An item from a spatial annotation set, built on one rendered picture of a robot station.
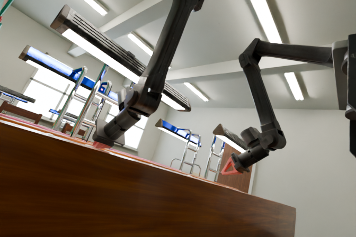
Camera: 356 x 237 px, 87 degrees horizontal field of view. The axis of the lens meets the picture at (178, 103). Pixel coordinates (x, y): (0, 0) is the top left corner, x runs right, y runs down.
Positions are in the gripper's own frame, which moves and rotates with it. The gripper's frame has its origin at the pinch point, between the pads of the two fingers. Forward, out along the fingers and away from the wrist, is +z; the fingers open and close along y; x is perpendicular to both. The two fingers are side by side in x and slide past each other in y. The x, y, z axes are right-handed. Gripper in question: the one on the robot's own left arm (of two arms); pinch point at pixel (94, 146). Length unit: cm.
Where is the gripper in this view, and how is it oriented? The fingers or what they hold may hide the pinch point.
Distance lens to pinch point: 68.6
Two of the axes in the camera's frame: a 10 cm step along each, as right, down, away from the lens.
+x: 2.5, 6.8, -6.9
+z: -7.4, 5.9, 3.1
